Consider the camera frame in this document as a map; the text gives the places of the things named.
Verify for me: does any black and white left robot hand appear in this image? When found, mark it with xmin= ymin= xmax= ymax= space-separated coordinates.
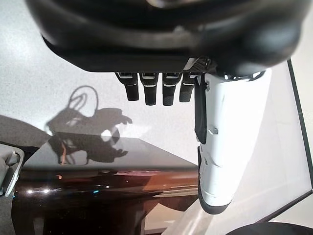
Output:
xmin=24 ymin=0 xmax=303 ymax=216

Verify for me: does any glossy dark brown stool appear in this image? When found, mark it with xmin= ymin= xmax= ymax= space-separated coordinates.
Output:
xmin=11 ymin=132 xmax=200 ymax=235

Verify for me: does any silver left robot leg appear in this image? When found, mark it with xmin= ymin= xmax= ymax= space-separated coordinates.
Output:
xmin=0 ymin=143 xmax=25 ymax=198

